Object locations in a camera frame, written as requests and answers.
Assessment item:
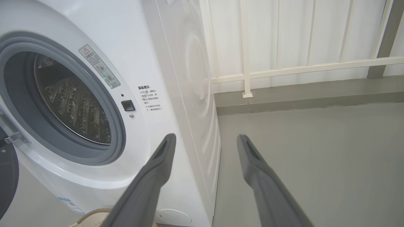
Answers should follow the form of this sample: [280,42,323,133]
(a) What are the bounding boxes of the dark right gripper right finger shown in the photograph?
[237,134,314,227]

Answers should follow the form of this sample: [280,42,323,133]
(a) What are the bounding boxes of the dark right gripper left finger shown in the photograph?
[101,133,176,227]

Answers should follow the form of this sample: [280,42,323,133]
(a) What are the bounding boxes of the black round glass door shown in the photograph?
[0,126,19,221]

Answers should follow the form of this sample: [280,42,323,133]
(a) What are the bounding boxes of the cream perforated laundry basket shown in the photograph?
[69,208,113,227]

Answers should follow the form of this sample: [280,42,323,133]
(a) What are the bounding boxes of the white front-load washing machine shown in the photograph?
[0,0,221,227]

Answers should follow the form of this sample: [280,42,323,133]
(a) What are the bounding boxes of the round white filter cover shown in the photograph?
[157,209,192,226]

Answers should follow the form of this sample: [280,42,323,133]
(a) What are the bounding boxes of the blue energy label sticker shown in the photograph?
[58,197,86,215]

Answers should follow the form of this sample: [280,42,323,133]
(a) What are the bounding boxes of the white metal railing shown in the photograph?
[199,0,404,99]

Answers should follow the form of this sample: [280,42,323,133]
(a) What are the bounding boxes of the grey warning sticker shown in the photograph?
[78,44,121,89]

